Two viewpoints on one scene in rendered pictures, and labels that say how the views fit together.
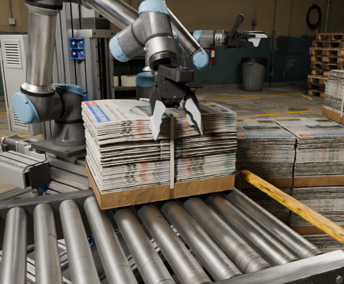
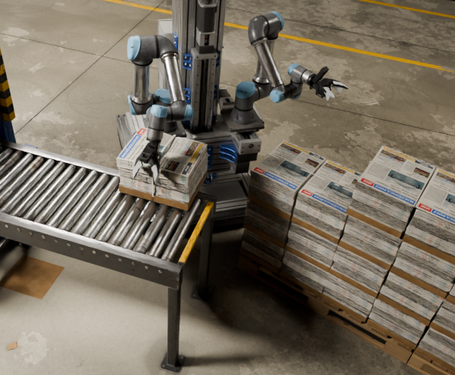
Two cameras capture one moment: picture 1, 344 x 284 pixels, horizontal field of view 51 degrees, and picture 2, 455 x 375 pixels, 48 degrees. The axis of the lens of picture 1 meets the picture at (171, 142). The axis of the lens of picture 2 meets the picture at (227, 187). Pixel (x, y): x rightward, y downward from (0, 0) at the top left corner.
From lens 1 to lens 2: 1.98 m
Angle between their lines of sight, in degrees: 38
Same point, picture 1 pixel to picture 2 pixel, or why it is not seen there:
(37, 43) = (135, 78)
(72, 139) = not seen: hidden behind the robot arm
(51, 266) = (78, 209)
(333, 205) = (316, 248)
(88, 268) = (87, 216)
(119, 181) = (127, 183)
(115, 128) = (124, 162)
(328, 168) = (316, 222)
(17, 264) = (71, 202)
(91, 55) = (194, 70)
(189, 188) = (161, 200)
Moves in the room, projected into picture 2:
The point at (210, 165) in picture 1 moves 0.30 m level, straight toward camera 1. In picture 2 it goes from (174, 195) to (124, 223)
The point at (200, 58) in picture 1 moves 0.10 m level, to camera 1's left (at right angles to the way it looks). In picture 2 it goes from (274, 96) to (259, 89)
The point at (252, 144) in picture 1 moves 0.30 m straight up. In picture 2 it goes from (266, 181) to (273, 136)
